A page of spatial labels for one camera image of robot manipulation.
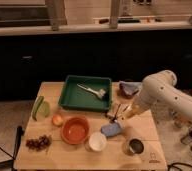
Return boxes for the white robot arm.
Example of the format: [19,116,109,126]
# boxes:
[124,70,192,122]

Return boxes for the red bowl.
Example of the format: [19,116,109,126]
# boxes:
[61,117,89,145]

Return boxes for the green plastic tray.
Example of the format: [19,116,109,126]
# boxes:
[58,75,112,112]

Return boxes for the white dish brush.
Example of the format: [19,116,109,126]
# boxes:
[78,84,107,99]

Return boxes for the purple crumpled cloth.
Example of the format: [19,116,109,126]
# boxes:
[119,81,141,99]

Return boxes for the small brown box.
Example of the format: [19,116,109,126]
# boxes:
[106,103,120,119]

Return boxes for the blue sponge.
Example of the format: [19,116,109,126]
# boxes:
[101,123,122,138]

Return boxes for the orange peach fruit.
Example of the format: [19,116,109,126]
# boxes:
[52,114,63,127]

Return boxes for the white cup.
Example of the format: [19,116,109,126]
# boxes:
[87,132,107,152]

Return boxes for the light green vegetable piece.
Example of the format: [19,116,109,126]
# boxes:
[38,101,50,117]

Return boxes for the green cucumber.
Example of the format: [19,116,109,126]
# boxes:
[32,96,44,121]

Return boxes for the wooden folding table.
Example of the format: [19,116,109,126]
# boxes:
[13,81,169,171]

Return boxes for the metal cup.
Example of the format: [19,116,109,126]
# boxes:
[127,139,144,155]

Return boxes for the bunch of dark grapes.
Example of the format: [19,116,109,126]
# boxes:
[26,135,52,151]

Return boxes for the black cable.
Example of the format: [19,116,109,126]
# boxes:
[167,161,192,171]

